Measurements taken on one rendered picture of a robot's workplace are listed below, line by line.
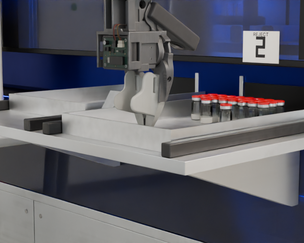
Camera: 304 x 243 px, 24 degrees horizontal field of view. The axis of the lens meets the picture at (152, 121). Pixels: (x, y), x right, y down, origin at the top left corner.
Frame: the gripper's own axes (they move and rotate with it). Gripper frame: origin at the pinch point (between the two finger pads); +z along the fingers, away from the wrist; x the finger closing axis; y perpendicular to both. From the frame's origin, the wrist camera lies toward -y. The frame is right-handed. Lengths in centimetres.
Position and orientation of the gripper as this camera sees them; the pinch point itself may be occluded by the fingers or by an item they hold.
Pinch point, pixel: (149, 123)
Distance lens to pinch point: 105.2
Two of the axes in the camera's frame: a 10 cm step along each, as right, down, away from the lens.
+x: 6.9, 1.0, -7.1
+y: -7.2, 1.0, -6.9
